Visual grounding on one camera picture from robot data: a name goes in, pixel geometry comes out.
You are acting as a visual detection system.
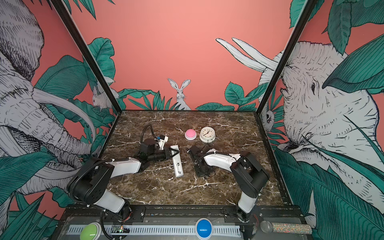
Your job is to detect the white remote control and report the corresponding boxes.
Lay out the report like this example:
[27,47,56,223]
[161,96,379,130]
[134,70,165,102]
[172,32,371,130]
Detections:
[170,145,184,178]

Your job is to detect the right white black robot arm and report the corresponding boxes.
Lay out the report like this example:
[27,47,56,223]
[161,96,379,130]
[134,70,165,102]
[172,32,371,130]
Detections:
[188,146,270,222]

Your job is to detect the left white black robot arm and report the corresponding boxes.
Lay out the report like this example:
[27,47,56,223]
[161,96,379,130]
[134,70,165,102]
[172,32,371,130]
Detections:
[67,139,180,222]

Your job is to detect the pink push button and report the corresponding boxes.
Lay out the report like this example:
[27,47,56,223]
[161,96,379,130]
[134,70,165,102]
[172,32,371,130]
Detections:
[185,129,197,141]

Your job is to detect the white round alarm clock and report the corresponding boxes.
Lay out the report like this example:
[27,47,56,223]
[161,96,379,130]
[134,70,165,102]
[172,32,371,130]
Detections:
[199,127,216,144]

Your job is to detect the blue push button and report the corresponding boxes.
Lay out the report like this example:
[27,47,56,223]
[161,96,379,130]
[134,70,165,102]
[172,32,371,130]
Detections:
[195,218,213,240]

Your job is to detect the small green circuit board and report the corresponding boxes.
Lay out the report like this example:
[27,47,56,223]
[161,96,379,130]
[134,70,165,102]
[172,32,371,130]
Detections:
[111,225,131,234]

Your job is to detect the glittery silver microphone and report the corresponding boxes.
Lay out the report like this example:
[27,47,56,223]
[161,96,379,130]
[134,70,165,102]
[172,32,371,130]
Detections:
[260,221,313,235]

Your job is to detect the green push button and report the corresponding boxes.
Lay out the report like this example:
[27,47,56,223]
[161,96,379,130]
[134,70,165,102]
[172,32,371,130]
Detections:
[80,222,102,240]

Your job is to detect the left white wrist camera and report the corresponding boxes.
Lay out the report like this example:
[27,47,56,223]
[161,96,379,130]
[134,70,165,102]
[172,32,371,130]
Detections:
[156,135,169,151]

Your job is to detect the black front mounting rail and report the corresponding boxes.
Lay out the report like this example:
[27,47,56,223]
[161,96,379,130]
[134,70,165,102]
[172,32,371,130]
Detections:
[59,204,301,224]

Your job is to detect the white slotted cable duct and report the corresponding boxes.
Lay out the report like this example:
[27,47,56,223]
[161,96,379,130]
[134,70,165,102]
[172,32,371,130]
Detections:
[65,224,242,237]

